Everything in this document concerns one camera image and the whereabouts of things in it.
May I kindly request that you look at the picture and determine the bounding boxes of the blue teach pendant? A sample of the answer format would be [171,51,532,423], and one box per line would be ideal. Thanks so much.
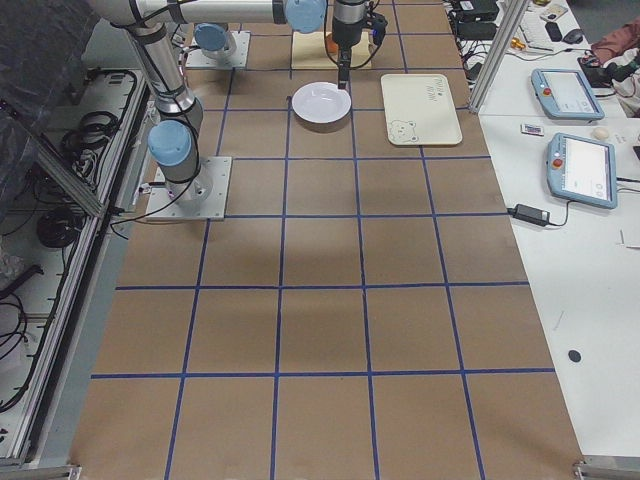
[530,69,605,121]
[546,133,618,210]

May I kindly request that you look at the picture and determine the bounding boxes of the black power adapter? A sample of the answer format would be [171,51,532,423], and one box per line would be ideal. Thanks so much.
[507,204,550,227]

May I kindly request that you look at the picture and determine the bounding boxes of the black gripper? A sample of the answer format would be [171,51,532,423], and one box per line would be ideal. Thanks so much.
[332,19,361,90]

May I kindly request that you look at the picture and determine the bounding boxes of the orange fruit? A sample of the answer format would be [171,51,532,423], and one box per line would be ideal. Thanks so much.
[325,33,338,54]

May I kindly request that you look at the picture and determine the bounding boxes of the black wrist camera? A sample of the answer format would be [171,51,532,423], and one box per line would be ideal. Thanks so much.
[368,12,388,47]

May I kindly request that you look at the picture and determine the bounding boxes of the black computer mouse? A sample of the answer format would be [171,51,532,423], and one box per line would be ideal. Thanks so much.
[562,28,584,45]

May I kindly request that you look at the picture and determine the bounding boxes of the small white box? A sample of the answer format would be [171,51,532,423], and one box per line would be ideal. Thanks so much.
[520,123,545,137]

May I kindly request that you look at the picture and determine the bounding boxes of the bamboo cutting board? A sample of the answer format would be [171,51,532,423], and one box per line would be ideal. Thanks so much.
[291,32,372,70]

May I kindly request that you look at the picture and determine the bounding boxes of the upper blue teach pendant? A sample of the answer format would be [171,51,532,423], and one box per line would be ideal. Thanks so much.
[530,69,605,121]

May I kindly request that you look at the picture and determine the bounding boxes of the white round plate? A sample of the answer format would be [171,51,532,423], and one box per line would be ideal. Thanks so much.
[291,82,352,124]

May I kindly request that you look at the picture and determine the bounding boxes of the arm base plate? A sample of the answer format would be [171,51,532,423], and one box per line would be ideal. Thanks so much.
[146,156,232,221]
[185,30,251,70]

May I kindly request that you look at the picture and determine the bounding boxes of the cream bear tray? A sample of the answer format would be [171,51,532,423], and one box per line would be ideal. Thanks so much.
[380,74,463,146]

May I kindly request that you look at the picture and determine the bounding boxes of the aluminium frame post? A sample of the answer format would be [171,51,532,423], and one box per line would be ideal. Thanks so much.
[469,0,529,114]

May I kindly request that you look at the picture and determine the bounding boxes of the lower blue teach pendant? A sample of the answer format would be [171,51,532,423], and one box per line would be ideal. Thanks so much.
[546,133,618,210]

